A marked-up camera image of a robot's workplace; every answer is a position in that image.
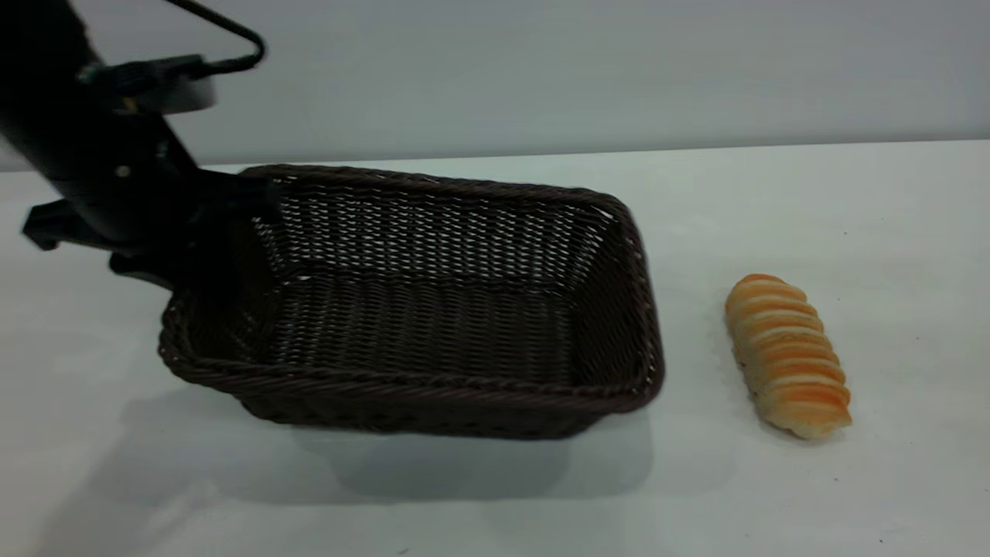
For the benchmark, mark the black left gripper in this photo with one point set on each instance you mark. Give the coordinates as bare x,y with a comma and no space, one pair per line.
100,178

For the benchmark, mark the dark brown wicker basket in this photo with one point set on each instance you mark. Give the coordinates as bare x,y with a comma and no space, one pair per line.
433,340

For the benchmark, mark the striped orange bread roll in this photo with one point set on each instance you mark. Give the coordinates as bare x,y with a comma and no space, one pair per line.
787,357

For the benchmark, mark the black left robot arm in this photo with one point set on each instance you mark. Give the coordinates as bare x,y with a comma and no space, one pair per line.
35,46

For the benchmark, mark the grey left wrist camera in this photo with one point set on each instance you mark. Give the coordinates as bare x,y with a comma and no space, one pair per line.
166,85

